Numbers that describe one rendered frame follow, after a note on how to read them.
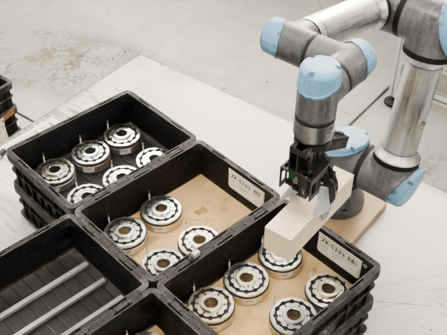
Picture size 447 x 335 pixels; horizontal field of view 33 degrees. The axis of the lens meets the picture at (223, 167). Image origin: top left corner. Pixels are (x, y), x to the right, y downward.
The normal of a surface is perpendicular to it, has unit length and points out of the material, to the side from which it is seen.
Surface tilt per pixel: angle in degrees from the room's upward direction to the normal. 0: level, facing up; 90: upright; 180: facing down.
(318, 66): 1
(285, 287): 0
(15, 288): 0
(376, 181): 79
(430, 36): 85
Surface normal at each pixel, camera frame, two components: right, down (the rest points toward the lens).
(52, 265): 0.01, -0.76
